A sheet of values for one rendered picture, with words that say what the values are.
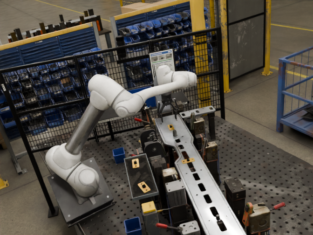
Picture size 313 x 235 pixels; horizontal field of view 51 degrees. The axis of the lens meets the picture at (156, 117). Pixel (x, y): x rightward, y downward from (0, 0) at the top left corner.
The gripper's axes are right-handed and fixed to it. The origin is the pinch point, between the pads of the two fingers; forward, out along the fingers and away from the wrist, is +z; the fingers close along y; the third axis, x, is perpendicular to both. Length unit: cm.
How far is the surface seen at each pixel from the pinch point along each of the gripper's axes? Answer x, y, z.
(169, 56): 54, 17, -31
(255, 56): 264, 206, 61
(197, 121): -8.3, 19.8, 4.0
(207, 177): -68, 6, 9
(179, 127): -3.9, 6.7, 8.5
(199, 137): -21.8, 16.3, 9.5
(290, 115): 104, 172, 87
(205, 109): 15.1, 34.2, 7.5
